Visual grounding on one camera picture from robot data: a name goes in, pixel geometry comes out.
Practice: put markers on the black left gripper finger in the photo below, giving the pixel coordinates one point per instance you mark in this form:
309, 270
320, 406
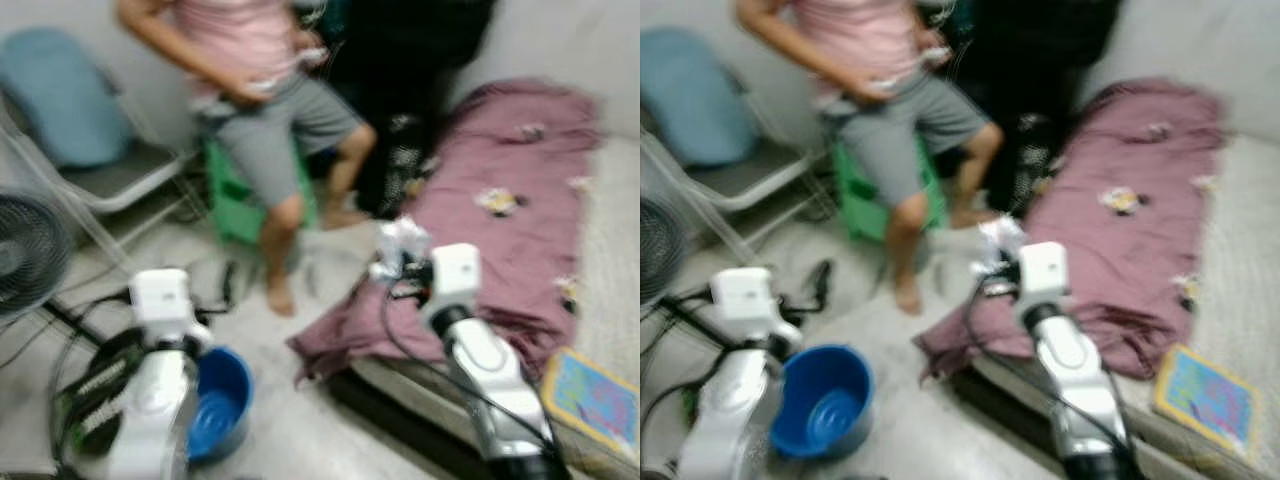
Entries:
823, 282
228, 285

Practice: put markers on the white paper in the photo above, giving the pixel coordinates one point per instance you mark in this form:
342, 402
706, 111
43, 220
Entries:
402, 245
1000, 243

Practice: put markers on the colourful children's board book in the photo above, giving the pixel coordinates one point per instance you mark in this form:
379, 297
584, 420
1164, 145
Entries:
1210, 400
595, 400

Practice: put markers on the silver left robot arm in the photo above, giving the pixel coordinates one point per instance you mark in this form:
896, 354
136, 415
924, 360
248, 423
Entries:
155, 410
735, 410

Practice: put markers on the purple cartoon print blanket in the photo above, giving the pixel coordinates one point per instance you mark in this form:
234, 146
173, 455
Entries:
1110, 270
480, 270

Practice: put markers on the green plastic stool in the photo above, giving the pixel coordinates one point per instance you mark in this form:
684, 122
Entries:
860, 205
235, 205

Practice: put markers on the blue plastic basin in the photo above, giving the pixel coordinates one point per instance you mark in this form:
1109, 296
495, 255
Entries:
825, 400
222, 405

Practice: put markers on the grey folding chair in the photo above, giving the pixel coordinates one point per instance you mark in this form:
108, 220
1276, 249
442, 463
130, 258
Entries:
760, 180
120, 180

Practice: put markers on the black bag white print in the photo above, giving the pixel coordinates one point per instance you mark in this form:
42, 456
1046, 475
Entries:
95, 400

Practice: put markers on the black floor fan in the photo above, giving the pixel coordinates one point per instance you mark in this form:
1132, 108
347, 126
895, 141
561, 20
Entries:
30, 255
658, 250

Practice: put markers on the grey patterned mattress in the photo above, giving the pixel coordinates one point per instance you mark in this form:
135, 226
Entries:
1240, 260
610, 260

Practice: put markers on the white handheld controller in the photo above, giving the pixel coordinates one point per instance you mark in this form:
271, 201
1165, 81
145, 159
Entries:
932, 55
260, 87
312, 55

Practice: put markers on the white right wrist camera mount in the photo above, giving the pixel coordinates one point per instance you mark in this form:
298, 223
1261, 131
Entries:
1043, 272
455, 275

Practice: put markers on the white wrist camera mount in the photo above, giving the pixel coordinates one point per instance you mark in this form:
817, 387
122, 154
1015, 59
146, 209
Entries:
160, 300
455, 275
745, 300
1043, 272

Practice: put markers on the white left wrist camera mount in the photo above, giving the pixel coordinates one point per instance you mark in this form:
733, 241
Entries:
745, 300
160, 300

